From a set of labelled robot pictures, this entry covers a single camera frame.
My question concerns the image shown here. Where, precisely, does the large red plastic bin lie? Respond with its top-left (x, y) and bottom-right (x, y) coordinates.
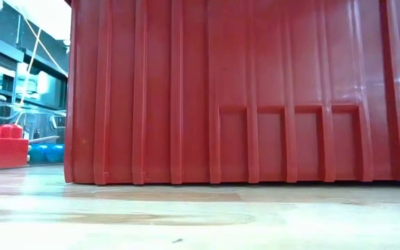
top-left (63, 0), bottom-right (400, 185)

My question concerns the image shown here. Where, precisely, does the red studded toy block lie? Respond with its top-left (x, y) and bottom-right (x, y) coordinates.
top-left (0, 121), bottom-right (30, 171)

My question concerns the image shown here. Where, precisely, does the wide blue toy block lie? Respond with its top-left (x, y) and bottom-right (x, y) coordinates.
top-left (28, 143), bottom-right (65, 164)

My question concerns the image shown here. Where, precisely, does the clear plastic tray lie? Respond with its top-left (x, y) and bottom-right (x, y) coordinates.
top-left (0, 97), bottom-right (67, 167)

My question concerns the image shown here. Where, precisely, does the yellow cable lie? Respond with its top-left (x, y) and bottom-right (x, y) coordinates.
top-left (18, 15), bottom-right (69, 107)

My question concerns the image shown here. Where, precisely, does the thin grey stick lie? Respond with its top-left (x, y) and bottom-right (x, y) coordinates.
top-left (28, 135), bottom-right (61, 144)

